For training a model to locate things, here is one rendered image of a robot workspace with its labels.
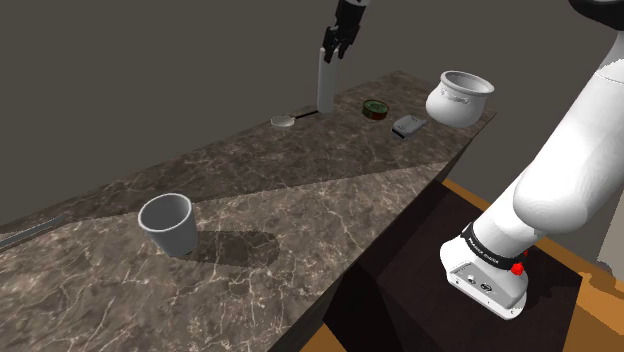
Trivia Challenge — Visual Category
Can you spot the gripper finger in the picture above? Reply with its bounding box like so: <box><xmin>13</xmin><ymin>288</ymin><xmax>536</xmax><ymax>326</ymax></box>
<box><xmin>338</xmin><ymin>25</ymin><xmax>361</xmax><ymax>60</ymax></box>
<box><xmin>321</xmin><ymin>27</ymin><xmax>341</xmax><ymax>64</ymax></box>

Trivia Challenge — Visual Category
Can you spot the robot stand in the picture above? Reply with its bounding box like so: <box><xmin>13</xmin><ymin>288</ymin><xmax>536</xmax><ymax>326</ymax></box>
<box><xmin>321</xmin><ymin>179</ymin><xmax>584</xmax><ymax>352</ymax></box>

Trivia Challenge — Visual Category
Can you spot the white round pot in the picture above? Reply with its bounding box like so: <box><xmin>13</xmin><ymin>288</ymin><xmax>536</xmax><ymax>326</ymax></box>
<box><xmin>425</xmin><ymin>70</ymin><xmax>496</xmax><ymax>129</ymax></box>

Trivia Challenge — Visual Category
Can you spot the grey cup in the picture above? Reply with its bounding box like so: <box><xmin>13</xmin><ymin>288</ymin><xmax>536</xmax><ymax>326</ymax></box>
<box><xmin>137</xmin><ymin>192</ymin><xmax>200</xmax><ymax>259</ymax></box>

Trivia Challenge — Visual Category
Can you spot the small grey flat device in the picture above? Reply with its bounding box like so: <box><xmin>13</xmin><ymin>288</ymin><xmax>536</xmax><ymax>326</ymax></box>
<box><xmin>391</xmin><ymin>114</ymin><xmax>430</xmax><ymax>142</ymax></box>

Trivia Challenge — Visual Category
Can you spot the long grey flat bar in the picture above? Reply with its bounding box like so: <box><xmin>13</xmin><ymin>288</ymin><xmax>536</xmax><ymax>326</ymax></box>
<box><xmin>0</xmin><ymin>213</ymin><xmax>68</xmax><ymax>253</ymax></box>

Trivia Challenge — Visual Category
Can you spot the green and red round tin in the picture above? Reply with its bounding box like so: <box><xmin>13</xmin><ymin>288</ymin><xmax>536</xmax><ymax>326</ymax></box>
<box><xmin>361</xmin><ymin>99</ymin><xmax>390</xmax><ymax>122</ymax></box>

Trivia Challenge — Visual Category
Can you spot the tall white cylinder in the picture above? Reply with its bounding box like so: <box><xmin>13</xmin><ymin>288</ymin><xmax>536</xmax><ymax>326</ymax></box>
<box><xmin>316</xmin><ymin>46</ymin><xmax>341</xmax><ymax>115</ymax></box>

